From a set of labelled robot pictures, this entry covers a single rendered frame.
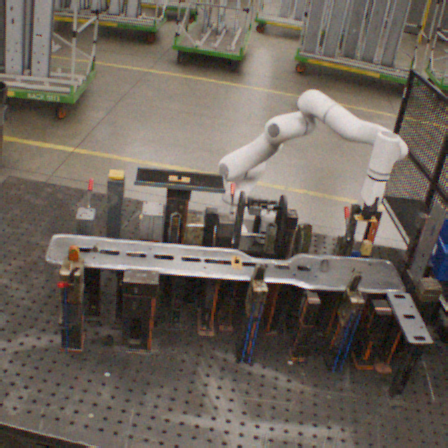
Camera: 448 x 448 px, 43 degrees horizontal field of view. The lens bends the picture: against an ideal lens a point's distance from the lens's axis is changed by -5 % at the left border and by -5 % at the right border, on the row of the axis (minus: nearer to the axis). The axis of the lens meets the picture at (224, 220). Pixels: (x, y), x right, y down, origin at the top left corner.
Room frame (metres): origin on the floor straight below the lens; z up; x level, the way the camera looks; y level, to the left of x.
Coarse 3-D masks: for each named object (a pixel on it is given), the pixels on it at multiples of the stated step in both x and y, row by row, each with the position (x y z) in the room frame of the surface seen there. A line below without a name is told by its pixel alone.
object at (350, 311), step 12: (348, 288) 1.73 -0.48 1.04; (348, 300) 1.68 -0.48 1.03; (360, 300) 1.67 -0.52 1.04; (348, 312) 1.66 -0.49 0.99; (360, 312) 1.66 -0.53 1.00; (336, 324) 1.73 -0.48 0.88; (348, 324) 1.66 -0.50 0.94; (336, 336) 1.70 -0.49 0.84; (348, 336) 1.66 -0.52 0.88; (336, 348) 1.67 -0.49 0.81; (324, 360) 1.71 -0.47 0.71; (336, 360) 1.66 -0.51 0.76; (336, 372) 1.65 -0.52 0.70
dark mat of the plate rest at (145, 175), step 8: (136, 176) 2.11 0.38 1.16; (144, 176) 2.12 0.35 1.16; (152, 176) 2.13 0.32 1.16; (160, 176) 2.14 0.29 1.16; (168, 176) 2.15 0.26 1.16; (176, 176) 2.17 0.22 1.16; (184, 176) 2.18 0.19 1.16; (192, 176) 2.19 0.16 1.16; (200, 176) 2.20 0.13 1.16; (208, 176) 2.21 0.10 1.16; (216, 176) 2.23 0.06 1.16; (176, 184) 2.10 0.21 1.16; (184, 184) 2.11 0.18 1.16; (192, 184) 2.12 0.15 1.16; (200, 184) 2.13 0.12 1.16; (208, 184) 2.14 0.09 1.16; (216, 184) 2.15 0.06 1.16
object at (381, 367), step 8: (392, 312) 1.75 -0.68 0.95; (392, 320) 1.74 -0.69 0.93; (392, 328) 1.72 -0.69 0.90; (384, 336) 1.75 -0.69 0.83; (392, 336) 1.72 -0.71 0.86; (384, 344) 1.73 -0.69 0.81; (392, 344) 1.72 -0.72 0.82; (384, 352) 1.72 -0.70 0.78; (392, 352) 1.72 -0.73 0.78; (376, 360) 1.74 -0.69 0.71; (384, 360) 1.72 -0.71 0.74; (376, 368) 1.70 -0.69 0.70; (384, 368) 1.71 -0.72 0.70
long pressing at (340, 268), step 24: (72, 240) 1.81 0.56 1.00; (96, 240) 1.84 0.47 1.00; (120, 240) 1.86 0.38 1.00; (96, 264) 1.69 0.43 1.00; (120, 264) 1.71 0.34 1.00; (144, 264) 1.74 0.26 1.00; (168, 264) 1.77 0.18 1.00; (192, 264) 1.79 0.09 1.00; (216, 264) 1.81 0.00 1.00; (288, 264) 1.90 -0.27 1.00; (312, 264) 1.92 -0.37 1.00; (336, 264) 1.95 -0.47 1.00; (360, 264) 1.98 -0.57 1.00; (384, 264) 2.01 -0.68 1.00; (312, 288) 1.77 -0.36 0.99; (336, 288) 1.79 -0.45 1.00; (360, 288) 1.81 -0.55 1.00; (384, 288) 1.83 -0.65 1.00
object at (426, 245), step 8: (432, 208) 1.99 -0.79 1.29; (440, 208) 1.94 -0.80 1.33; (432, 216) 1.98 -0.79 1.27; (440, 216) 1.92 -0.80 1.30; (432, 224) 1.95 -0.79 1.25; (440, 224) 1.90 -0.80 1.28; (424, 232) 1.99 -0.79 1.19; (424, 240) 1.97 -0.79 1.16; (432, 240) 1.91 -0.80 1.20; (424, 248) 1.95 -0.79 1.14; (432, 248) 1.89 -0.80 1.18; (416, 256) 1.99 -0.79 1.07; (424, 256) 1.93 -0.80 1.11; (416, 264) 1.97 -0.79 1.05; (424, 264) 1.91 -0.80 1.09; (416, 272) 1.94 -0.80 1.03; (424, 272) 1.89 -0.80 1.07
